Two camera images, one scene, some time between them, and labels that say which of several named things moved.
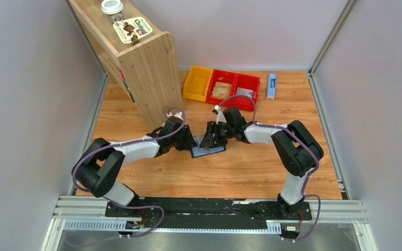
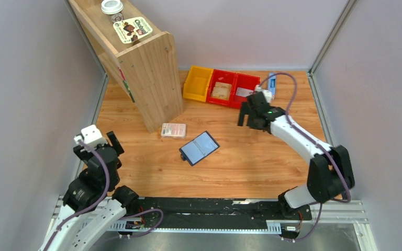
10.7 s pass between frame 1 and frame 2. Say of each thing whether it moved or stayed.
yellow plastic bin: stayed
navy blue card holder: moved
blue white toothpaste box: stayed
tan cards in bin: stayed
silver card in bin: stayed
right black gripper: moved
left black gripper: moved
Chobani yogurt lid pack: stayed
